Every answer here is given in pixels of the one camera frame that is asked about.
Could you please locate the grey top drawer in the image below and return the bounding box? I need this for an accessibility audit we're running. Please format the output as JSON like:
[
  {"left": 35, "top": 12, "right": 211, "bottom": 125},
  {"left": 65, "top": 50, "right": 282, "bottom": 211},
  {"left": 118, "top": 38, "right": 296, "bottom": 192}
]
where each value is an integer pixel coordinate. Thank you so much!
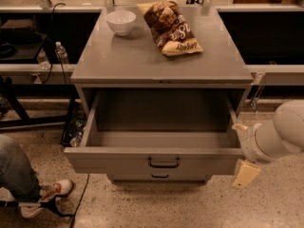
[{"left": 66, "top": 89, "right": 241, "bottom": 176}]

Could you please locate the person leg in jeans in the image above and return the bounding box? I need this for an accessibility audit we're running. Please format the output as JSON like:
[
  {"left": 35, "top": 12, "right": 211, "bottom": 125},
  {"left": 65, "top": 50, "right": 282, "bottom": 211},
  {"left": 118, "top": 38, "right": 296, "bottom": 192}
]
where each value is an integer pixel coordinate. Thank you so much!
[{"left": 0, "top": 135, "right": 40, "bottom": 202}]

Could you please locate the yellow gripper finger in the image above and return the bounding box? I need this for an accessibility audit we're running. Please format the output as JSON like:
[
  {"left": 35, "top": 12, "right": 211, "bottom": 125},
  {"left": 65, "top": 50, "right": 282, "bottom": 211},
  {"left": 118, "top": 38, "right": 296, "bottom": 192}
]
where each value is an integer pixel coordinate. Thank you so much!
[{"left": 232, "top": 160, "right": 260, "bottom": 189}]

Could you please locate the grey drawer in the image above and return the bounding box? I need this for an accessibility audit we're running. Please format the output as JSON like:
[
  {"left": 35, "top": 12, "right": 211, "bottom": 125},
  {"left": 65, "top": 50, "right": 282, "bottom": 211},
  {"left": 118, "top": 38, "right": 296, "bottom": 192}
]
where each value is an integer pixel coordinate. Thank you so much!
[
  {"left": 107, "top": 174, "right": 211, "bottom": 183},
  {"left": 66, "top": 89, "right": 241, "bottom": 176}
]

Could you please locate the white ceramic bowl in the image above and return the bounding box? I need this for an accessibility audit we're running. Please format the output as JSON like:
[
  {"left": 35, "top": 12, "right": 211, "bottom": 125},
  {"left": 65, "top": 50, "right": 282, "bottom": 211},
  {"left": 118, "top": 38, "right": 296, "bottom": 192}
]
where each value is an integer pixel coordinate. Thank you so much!
[{"left": 105, "top": 10, "right": 137, "bottom": 36}]

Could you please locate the black floor cable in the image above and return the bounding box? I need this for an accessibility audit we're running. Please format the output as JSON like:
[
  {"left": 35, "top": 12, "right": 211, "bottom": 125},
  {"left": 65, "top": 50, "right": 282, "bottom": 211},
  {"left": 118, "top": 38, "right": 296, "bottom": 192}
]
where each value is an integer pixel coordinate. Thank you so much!
[{"left": 67, "top": 174, "right": 91, "bottom": 228}]

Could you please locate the white red sneaker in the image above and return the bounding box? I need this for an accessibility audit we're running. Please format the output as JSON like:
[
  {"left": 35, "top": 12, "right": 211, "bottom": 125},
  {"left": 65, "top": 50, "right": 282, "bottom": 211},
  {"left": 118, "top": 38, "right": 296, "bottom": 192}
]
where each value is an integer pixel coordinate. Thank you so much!
[{"left": 21, "top": 180, "right": 73, "bottom": 219}]

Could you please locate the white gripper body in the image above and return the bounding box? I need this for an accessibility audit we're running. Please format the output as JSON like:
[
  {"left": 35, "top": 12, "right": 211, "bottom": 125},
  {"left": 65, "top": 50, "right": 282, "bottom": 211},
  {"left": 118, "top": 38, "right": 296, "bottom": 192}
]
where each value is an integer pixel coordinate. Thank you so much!
[{"left": 232, "top": 123, "right": 273, "bottom": 164}]

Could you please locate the crushed bottle trash pile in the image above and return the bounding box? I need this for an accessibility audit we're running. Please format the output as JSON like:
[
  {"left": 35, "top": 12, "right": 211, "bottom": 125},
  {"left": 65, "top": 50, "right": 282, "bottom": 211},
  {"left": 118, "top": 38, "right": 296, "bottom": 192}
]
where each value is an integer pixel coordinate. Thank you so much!
[{"left": 67, "top": 118, "right": 86, "bottom": 147}]

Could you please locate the grey bottom drawer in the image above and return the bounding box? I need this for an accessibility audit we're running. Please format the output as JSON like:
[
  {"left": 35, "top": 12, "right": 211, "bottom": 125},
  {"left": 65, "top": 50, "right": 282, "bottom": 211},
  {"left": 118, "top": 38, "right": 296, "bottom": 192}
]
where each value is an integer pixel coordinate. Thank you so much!
[{"left": 107, "top": 174, "right": 211, "bottom": 183}]

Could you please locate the clear plastic cup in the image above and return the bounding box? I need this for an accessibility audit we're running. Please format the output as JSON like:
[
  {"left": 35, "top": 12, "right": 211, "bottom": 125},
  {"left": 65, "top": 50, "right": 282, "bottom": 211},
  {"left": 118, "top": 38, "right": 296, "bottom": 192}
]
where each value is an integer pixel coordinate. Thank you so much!
[{"left": 37, "top": 49, "right": 50, "bottom": 70}]

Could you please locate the clear water bottle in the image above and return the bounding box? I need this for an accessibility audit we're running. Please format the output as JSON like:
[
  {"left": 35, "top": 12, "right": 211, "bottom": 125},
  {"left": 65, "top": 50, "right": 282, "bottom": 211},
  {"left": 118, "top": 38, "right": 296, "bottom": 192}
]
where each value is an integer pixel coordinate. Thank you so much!
[{"left": 55, "top": 42, "right": 69, "bottom": 65}]

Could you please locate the brown chip bag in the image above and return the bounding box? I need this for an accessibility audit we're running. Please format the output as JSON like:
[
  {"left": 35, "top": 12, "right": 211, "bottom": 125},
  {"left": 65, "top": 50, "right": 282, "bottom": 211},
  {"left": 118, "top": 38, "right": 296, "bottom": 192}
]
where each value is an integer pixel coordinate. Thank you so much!
[{"left": 137, "top": 0, "right": 203, "bottom": 57}]

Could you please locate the grey drawer cabinet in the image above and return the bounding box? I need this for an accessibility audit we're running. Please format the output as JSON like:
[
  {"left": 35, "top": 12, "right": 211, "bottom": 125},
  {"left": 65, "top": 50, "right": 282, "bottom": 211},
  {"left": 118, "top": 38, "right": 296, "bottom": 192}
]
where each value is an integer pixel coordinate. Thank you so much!
[{"left": 69, "top": 5, "right": 255, "bottom": 185}]

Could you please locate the black metal stand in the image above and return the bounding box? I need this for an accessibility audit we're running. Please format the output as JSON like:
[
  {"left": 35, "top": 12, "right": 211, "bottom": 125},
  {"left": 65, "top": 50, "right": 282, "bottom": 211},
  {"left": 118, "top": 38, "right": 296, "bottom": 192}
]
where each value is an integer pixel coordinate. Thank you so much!
[{"left": 0, "top": 74, "right": 80, "bottom": 130}]

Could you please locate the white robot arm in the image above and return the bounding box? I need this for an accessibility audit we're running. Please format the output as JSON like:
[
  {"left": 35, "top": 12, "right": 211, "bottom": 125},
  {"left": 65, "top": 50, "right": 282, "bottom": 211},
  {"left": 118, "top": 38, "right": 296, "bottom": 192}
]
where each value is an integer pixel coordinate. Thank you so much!
[{"left": 232, "top": 100, "right": 304, "bottom": 189}]

